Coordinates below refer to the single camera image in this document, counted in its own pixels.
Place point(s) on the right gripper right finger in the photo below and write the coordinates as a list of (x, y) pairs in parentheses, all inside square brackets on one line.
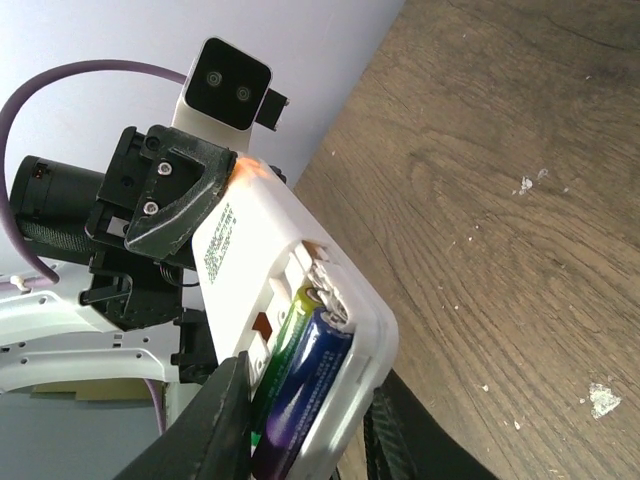
[(402, 440)]

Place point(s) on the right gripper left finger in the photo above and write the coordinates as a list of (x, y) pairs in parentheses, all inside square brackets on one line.
[(210, 439)]

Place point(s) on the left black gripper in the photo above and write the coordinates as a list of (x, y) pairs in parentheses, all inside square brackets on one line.
[(158, 188)]

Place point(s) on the white remote control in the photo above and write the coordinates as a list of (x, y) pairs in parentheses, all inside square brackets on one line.
[(252, 253)]

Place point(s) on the purple battery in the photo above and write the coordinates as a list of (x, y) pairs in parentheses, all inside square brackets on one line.
[(322, 350)]

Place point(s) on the green battery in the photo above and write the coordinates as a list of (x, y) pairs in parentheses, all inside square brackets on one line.
[(305, 301)]

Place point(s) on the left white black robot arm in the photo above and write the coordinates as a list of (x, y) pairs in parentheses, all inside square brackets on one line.
[(47, 335)]

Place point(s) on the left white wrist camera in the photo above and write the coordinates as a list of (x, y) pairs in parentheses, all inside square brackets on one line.
[(226, 92)]

